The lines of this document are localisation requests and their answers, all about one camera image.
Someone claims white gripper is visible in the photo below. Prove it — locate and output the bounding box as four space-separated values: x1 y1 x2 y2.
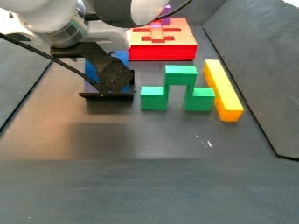
78 20 130 52

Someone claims blue U-shaped block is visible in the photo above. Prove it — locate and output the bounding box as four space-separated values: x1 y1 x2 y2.
84 51 130 93

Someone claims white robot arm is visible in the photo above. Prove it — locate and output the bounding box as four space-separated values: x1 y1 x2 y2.
0 0 170 52

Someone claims black angle fixture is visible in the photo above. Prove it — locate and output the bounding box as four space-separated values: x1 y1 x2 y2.
79 68 135 101

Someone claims red slotted base block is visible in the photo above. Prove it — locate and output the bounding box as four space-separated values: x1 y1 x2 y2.
128 18 198 61

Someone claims purple U-shaped block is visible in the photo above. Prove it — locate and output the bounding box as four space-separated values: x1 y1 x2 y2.
151 4 172 27

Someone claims green arch block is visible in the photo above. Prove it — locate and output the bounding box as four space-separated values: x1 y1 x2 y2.
139 65 217 112

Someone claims yellow long bar block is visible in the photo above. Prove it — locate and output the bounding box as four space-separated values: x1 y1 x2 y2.
203 59 245 122

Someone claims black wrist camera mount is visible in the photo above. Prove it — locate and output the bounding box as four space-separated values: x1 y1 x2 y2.
51 42 134 93

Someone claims black cable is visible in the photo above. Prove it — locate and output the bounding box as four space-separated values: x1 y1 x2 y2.
0 32 112 95

